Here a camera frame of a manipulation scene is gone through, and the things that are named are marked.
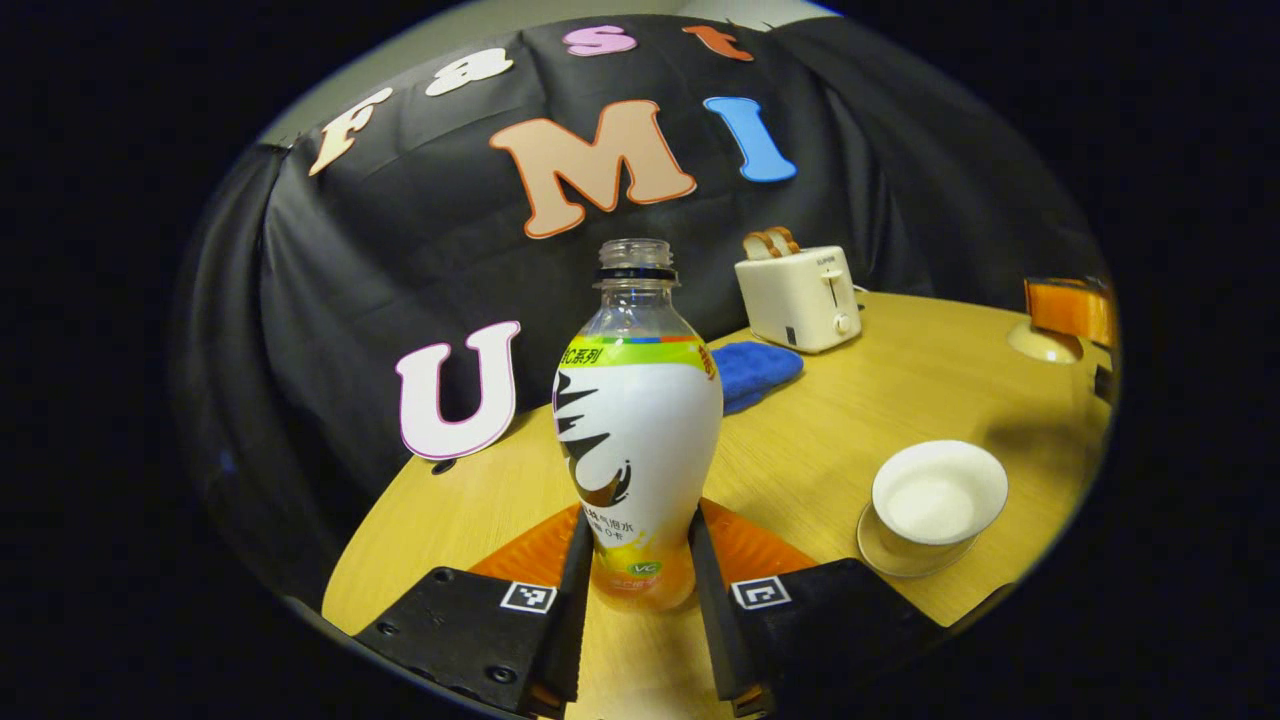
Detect white saucer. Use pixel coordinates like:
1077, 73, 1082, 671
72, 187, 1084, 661
857, 500, 986, 579

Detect blue towel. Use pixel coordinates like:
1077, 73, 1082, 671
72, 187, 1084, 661
712, 341, 805, 416

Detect white orange water bottle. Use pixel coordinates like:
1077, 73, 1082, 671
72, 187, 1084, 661
552, 238, 725, 613

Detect white teacup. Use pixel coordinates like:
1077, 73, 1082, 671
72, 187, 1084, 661
872, 440, 1009, 559

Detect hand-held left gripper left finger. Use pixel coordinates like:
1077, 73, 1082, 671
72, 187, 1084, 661
355, 503, 595, 717

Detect black backdrop cloth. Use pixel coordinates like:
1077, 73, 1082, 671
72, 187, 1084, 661
170, 15, 1111, 611

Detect white teacup lid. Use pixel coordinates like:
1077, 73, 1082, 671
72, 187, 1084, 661
1007, 320, 1084, 365

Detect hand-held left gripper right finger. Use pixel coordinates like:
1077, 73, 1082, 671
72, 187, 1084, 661
688, 500, 941, 717

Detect white toaster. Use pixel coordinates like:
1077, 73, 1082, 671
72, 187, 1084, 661
735, 246, 863, 354

